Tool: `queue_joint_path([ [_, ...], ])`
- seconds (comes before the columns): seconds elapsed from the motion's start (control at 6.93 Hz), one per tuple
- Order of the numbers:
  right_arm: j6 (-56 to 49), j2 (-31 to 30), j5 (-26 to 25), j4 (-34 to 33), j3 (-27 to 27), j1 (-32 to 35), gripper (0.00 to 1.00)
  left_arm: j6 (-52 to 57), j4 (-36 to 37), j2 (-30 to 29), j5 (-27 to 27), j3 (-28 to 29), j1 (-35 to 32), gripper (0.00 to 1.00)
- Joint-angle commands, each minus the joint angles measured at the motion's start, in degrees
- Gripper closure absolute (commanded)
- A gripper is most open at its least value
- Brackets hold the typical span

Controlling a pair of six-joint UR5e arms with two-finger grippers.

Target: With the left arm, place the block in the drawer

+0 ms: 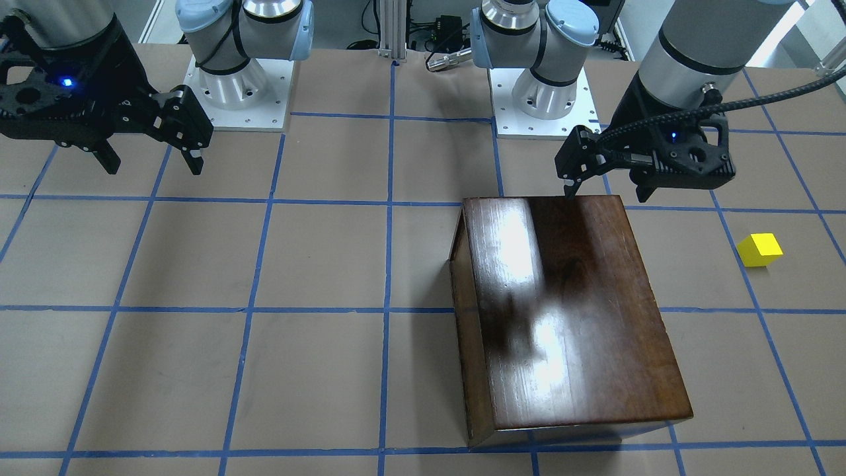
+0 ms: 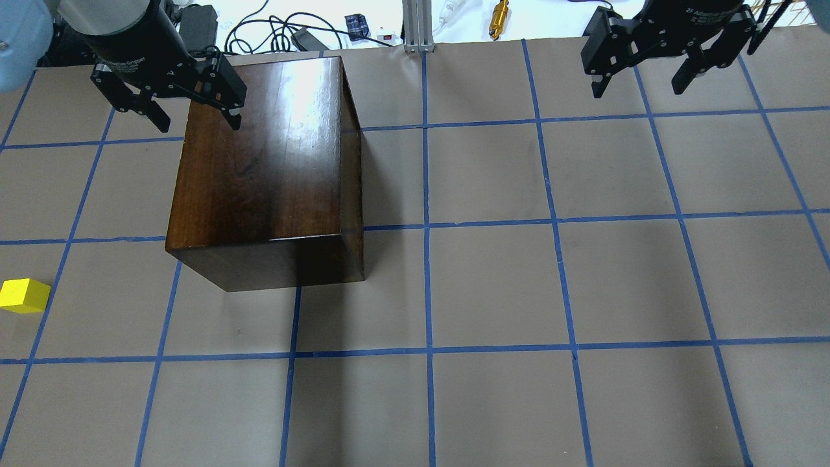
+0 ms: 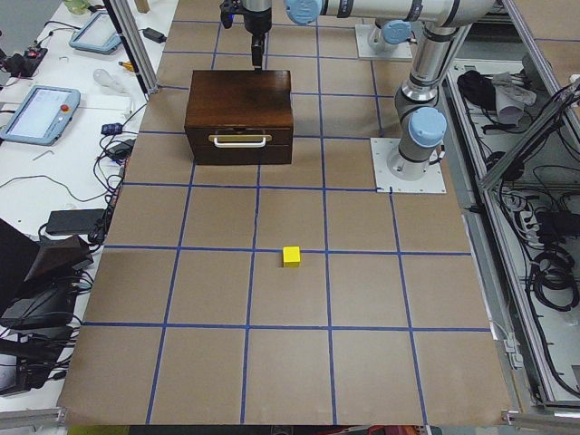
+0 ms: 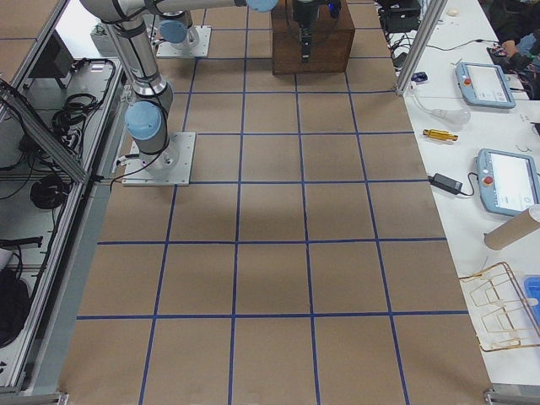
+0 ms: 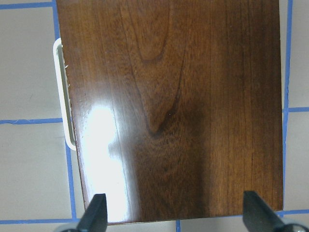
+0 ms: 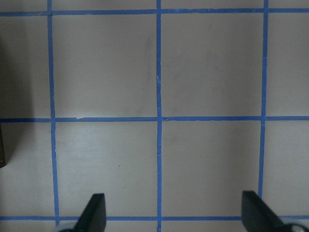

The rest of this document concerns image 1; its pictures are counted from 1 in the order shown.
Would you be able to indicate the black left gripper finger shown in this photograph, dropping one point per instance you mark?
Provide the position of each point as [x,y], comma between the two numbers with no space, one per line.
[645,191]
[571,188]

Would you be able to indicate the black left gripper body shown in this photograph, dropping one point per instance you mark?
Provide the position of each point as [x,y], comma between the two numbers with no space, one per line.
[628,124]

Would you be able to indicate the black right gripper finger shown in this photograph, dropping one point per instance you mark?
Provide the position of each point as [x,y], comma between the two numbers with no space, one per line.
[106,156]
[194,160]

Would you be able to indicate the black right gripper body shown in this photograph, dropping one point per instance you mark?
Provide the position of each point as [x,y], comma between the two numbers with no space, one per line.
[124,84]

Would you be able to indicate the yellow block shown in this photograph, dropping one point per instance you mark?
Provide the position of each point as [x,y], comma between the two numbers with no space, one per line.
[759,250]

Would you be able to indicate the dark wooden drawer cabinet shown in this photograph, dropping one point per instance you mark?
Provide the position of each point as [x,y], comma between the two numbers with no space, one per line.
[560,335]

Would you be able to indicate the black power adapter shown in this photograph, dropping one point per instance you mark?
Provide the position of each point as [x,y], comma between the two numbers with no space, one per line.
[446,27]

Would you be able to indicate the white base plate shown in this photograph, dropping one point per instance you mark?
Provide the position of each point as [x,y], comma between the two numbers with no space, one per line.
[527,109]
[255,99]

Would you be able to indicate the aluminium profile post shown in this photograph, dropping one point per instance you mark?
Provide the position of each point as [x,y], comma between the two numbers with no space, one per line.
[392,27]

